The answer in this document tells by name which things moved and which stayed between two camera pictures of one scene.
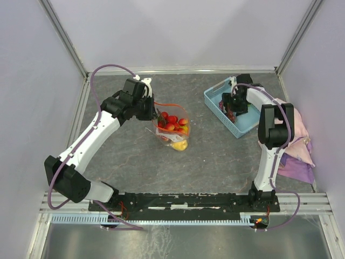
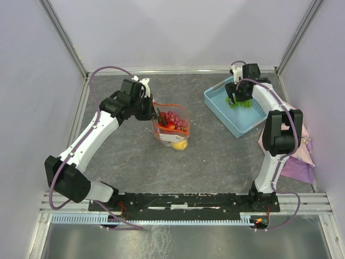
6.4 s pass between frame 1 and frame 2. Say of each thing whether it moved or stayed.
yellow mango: stayed
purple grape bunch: moved
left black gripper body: stayed
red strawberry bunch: stayed
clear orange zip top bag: stayed
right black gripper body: moved
